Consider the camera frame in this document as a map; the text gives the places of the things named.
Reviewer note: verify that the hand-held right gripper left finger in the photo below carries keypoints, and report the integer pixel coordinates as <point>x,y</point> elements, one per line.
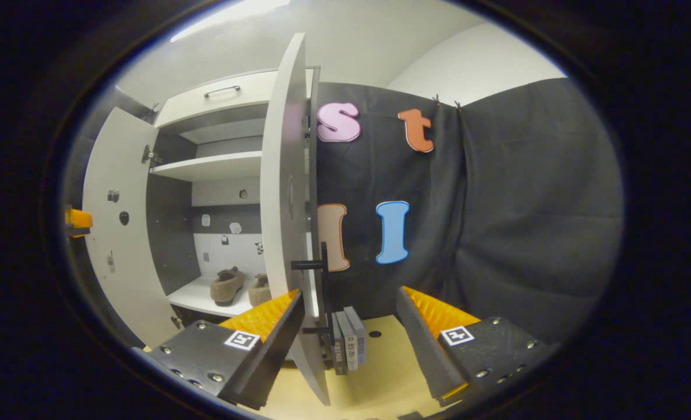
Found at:
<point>275,350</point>

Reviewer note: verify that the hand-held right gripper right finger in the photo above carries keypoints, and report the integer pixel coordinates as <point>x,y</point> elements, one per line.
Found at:
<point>424,350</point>

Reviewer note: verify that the blue grey book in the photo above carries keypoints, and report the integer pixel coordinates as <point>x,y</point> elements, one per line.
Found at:
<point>359,338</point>

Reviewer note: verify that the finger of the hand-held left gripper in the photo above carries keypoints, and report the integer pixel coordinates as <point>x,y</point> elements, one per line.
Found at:
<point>80,220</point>

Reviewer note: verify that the white cabinet door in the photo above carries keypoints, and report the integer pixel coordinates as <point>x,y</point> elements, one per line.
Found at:
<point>124,262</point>
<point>284,146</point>

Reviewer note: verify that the white cabinet shelf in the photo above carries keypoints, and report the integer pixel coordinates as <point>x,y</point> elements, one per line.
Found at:
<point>211,166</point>

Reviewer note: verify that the dark book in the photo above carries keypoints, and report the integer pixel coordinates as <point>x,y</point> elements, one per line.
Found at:
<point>338,350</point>

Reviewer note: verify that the brown fuzzy shoe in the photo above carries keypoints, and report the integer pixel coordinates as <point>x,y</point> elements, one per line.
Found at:
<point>226,286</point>
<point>259,291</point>

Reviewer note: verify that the white and grey shoe cabinet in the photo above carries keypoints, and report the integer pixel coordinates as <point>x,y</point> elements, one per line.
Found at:
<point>173,233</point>

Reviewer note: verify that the white cabinet drawer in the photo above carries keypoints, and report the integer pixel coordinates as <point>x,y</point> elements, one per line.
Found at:
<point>229,108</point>

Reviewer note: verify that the metal door hinge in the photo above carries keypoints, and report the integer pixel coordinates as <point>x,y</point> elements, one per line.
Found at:
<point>149,156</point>
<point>177,321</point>

